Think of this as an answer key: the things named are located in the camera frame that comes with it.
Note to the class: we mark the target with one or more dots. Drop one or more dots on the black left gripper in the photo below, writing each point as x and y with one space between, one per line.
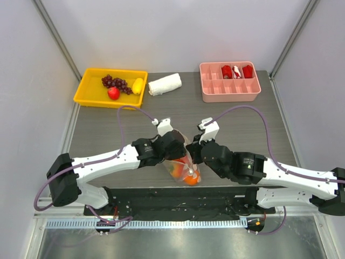
180 152

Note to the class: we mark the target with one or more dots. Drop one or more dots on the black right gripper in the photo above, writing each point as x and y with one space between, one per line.
194 148

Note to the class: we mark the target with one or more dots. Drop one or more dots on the orange red fake persimmon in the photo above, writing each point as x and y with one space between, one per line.
177 168

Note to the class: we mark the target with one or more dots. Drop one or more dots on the clear zip top bag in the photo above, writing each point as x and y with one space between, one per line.
188 160

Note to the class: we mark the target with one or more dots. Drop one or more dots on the yellow fake mango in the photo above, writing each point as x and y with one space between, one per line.
137 86

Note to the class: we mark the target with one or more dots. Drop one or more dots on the red fake tomato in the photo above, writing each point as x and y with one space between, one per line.
113 93

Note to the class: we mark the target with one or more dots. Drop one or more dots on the purple fake grape bunch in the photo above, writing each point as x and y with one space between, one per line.
109 82

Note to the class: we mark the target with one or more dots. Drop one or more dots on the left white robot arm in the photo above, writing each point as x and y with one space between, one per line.
71 177

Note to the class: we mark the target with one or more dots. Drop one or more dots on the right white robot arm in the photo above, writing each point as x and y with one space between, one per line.
278 184

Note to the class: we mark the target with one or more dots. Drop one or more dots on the rolled white towel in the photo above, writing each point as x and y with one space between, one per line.
165 84

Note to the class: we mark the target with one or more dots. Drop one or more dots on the pink divided organizer box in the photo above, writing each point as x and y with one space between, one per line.
215 89

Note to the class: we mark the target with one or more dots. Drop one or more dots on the red white rolled cloth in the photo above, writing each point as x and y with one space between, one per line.
236 72

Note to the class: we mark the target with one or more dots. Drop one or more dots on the red rolled cloth left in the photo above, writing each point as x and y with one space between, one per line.
226 72

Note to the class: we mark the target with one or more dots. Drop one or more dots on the red rolled cloth right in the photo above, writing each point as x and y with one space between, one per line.
247 71

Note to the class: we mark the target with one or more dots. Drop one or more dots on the yellow plastic tray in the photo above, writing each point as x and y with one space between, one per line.
91 91

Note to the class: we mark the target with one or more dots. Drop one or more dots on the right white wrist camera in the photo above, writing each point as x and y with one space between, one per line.
208 129

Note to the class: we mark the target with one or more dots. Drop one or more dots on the perforated metal cable rail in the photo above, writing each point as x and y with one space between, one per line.
93 223

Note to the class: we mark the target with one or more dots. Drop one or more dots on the grey aluminium corner rail right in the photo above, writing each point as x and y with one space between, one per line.
298 29

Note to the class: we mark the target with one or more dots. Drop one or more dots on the grey aluminium corner rail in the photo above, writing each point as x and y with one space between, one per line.
298 29
42 11

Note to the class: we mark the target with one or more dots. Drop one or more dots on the grey aluminium corner rail left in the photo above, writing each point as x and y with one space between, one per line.
42 11

